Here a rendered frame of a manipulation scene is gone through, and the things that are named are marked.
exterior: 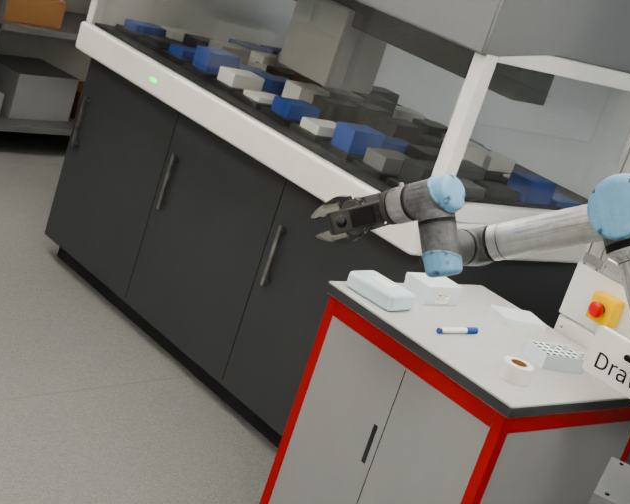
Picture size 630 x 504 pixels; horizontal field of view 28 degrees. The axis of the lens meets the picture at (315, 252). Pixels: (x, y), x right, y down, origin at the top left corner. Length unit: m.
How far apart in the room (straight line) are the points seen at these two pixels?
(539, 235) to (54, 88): 4.07
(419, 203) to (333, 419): 0.80
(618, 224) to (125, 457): 1.82
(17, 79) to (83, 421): 2.68
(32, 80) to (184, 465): 2.91
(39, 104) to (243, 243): 2.45
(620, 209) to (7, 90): 4.30
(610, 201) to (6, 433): 1.93
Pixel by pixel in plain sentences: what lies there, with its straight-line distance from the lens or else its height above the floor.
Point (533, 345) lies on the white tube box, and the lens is 3.01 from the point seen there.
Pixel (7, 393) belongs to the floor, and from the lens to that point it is 3.78.
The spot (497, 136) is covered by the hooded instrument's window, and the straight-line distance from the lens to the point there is 3.43.
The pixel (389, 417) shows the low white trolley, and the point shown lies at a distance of 2.93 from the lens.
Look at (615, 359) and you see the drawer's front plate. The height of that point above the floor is 0.88.
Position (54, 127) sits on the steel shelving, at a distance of 6.18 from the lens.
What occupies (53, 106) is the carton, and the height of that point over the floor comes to 0.22.
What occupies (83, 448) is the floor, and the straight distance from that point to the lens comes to 3.58.
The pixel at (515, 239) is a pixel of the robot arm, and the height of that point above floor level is 1.12.
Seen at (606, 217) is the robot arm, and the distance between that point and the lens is 2.24.
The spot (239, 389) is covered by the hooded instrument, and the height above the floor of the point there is 0.10.
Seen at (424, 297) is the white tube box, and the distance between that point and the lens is 3.11.
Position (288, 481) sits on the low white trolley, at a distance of 3.20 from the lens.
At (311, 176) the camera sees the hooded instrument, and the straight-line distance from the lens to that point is 3.63.
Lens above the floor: 1.66
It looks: 16 degrees down
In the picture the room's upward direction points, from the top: 18 degrees clockwise
